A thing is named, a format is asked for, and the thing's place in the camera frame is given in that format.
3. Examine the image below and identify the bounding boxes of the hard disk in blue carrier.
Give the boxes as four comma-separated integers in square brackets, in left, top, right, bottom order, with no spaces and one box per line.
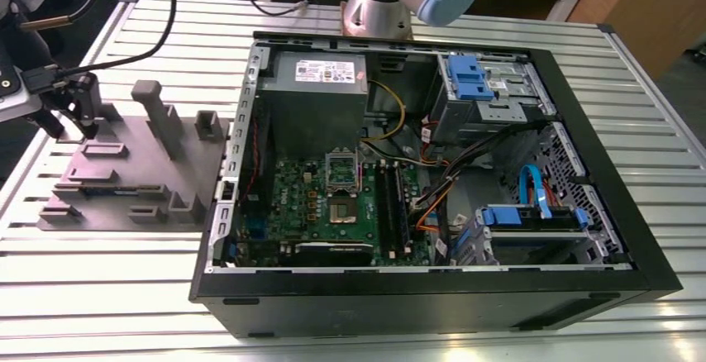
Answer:
[476,204,588,231]

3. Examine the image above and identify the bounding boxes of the grey power supply unit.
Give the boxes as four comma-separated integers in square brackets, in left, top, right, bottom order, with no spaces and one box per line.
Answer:
[257,50,369,163]

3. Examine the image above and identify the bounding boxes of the grey plastic parts rack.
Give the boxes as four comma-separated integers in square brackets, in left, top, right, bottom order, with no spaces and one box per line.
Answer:
[34,80,232,234]

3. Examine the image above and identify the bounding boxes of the blue disk wire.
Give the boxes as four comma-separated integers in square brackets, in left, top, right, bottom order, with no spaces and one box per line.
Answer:
[519,164,552,219]

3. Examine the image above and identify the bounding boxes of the green motherboard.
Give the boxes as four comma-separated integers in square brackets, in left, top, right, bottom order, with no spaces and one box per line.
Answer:
[231,157,436,268]

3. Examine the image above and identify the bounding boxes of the yellow wire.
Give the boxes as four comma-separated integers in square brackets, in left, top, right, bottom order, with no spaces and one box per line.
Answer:
[365,79,407,142]

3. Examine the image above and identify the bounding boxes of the blue plastic drive bracket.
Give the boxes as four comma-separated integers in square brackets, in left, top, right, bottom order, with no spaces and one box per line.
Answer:
[447,55,496,101]

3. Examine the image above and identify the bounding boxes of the silver drive cage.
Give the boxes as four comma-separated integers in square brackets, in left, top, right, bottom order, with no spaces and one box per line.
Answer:
[429,51,556,144]

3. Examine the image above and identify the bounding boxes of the green RAM stick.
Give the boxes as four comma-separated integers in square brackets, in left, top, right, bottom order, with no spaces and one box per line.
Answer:
[76,188,142,197]

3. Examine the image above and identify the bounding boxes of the black cable bundle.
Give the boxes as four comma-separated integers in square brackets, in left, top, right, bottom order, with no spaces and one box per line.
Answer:
[409,121,552,210]

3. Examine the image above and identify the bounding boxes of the metal socket cover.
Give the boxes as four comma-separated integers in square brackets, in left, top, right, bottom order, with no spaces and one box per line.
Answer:
[323,146,365,196]

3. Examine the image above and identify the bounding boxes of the black RAM slot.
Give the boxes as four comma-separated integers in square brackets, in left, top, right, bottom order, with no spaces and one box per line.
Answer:
[373,161,396,256]

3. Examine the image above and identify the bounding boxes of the black graphics card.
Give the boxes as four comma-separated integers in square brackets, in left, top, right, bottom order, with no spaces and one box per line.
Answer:
[277,240,373,268]

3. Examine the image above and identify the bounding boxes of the CPU socket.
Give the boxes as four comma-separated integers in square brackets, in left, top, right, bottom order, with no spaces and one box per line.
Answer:
[325,194,360,226]

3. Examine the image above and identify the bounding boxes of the brown wooden cabinet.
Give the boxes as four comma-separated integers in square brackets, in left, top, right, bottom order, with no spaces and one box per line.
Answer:
[567,0,706,80]

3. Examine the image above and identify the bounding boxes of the orange wire bundle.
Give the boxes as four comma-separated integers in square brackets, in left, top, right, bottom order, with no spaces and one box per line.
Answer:
[413,179,459,235]

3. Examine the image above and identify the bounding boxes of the black PC case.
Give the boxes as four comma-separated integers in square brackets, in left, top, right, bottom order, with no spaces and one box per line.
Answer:
[188,29,683,338]

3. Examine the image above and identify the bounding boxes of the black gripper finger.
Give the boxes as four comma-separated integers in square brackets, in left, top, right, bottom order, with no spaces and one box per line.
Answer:
[24,105,66,140]
[42,71,105,140]

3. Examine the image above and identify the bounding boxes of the silver disk bay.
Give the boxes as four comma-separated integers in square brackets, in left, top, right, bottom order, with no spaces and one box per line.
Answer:
[448,207,630,268]

